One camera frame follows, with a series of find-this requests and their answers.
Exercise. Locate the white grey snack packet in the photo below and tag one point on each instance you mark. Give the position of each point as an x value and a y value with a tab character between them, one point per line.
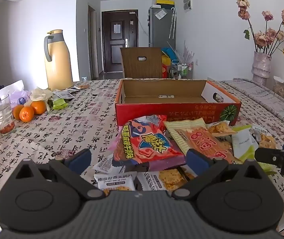
114	181

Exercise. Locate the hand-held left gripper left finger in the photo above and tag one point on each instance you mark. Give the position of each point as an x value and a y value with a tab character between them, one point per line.
78	158

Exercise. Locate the blue plastic item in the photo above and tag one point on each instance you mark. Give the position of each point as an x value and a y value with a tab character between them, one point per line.
171	53

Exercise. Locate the pink ribbed vase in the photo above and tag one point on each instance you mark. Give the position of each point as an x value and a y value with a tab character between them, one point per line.
260	67

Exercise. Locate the grey patterned cloth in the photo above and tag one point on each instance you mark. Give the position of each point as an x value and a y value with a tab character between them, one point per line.
256	94

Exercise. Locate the clear glass cup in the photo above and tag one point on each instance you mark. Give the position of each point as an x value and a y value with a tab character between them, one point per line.
1	114

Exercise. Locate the white hanging umbrella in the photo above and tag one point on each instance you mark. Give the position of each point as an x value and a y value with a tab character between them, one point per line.
173	22

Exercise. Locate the dried pink rose bouquet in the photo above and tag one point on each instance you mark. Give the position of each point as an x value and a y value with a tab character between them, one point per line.
260	38

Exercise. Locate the white green snack packet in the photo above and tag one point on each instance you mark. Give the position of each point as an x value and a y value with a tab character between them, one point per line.
243	142

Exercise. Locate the wall electrical panel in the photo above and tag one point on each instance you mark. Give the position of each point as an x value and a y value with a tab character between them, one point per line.
187	2

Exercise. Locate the yellow box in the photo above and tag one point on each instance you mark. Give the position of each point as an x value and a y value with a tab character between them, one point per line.
165	2

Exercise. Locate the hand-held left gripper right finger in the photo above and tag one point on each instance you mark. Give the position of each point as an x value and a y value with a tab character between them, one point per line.
196	159

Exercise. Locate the small cracker snack packet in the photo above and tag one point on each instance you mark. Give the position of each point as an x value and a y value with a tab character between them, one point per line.
220	129

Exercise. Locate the white purple plastic bag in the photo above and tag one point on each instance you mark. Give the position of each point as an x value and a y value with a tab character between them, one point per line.
12	88

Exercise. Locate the brown side door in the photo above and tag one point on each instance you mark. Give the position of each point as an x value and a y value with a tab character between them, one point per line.
93	42

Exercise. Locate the yellow red bag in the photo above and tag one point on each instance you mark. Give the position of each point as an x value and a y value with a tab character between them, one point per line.
166	62

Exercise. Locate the cream rubber gloves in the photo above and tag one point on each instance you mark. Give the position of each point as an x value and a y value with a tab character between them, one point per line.
38	94

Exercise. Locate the dark brown entrance door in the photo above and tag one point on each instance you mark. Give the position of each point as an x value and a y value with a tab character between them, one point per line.
118	54

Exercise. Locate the paper sheet on refrigerator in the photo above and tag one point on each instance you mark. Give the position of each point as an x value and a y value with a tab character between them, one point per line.
160	14

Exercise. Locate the metal storage cart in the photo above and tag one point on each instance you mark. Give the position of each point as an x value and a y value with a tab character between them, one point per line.
181	69

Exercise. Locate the red blue chip bag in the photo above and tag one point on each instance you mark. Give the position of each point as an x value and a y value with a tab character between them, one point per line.
144	142

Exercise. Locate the small brown packet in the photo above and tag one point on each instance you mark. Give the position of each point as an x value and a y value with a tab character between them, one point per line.
82	86

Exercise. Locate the glass storage jar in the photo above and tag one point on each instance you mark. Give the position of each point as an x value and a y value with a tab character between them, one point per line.
280	88

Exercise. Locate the grey refrigerator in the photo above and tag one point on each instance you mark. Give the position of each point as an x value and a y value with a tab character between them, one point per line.
156	34

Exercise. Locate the white black sachet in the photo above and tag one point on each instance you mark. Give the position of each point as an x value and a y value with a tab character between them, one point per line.
63	94

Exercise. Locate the yellow orange striped snack packet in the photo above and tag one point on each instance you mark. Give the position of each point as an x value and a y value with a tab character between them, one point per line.
201	142

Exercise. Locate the pink feathery decoration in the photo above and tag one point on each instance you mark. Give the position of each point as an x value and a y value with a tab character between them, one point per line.
186	53

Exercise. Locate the red cardboard box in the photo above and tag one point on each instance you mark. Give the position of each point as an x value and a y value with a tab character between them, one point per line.
156	112

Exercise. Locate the cream thermos jug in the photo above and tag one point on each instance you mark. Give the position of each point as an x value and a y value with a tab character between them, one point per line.
58	67

